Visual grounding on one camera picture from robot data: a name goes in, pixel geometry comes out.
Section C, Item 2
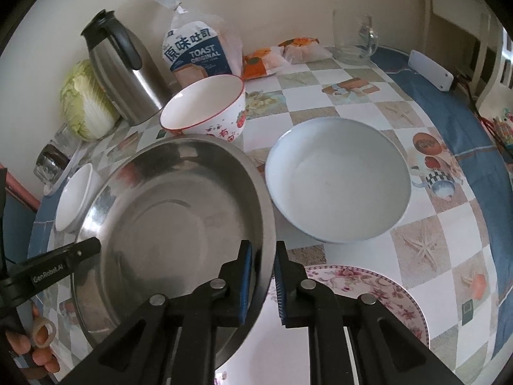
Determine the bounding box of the bagged toast bread loaf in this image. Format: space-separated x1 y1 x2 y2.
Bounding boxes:
142 0 245 89

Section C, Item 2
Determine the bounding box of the large stainless steel basin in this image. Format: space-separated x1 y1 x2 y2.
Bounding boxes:
70 136 277 372

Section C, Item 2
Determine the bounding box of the white squarish bowl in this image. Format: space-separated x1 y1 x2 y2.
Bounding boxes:
54 163 105 233

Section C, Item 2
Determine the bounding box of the thin dark cable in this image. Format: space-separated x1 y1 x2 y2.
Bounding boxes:
453 70 487 123

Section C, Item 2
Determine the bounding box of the person's left hand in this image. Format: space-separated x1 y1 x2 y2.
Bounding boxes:
6 316 61 374

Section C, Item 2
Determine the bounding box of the colourful packet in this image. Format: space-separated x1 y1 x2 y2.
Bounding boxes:
492 115 513 150

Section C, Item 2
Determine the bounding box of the white power strip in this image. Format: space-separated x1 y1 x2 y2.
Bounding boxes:
408 49 454 92

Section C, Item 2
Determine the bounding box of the stainless steel thermos jug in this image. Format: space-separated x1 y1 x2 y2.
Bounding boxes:
80 9 171 127

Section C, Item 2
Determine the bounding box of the white cabinet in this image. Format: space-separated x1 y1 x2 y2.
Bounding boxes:
423 0 493 89

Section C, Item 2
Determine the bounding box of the checkered printed tablecloth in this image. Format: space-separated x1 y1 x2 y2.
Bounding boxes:
28 44 509 385

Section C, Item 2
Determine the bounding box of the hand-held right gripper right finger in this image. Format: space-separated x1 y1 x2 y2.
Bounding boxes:
273 241 466 385

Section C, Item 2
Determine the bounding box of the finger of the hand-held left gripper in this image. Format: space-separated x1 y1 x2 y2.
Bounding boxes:
6 236 102 299

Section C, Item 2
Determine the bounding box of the red-rimmed white bowl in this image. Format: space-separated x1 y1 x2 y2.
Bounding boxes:
159 74 246 144

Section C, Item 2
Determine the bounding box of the floral patterned plate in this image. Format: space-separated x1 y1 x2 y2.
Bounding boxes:
266 265 430 349

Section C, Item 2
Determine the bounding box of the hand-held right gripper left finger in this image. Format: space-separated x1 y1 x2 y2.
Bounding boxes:
50 240 257 385

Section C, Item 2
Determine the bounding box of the small white plate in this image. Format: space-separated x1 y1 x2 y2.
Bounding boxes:
265 118 412 244

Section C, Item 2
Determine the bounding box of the napa cabbage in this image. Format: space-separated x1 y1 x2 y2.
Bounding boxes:
60 59 121 142

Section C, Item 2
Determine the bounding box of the clear drinking glass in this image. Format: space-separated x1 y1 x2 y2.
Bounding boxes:
34 143 72 182
54 124 81 158

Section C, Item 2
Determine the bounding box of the orange snack packet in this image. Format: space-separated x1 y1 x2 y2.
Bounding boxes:
242 46 289 80
278 37 333 65

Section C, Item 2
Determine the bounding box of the white chair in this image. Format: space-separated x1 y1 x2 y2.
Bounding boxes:
475 24 513 109

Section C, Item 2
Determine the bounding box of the clear glass cup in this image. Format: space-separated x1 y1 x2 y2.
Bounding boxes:
332 8 379 65

